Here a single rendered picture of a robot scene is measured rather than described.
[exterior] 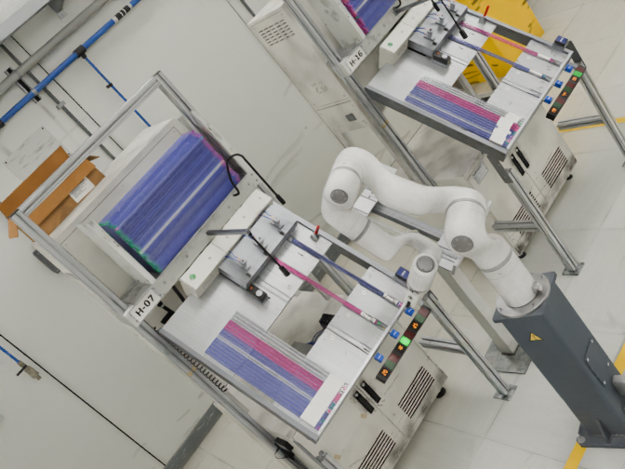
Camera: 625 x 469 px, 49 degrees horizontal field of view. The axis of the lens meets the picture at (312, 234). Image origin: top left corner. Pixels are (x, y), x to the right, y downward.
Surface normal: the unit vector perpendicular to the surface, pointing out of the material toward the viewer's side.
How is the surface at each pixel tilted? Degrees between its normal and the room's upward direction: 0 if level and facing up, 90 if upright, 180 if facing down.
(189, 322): 48
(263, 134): 90
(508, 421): 0
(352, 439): 90
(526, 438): 0
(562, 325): 90
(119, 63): 90
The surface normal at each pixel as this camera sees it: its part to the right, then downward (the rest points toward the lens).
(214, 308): 0.00, -0.47
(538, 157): 0.56, -0.01
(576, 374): -0.41, 0.70
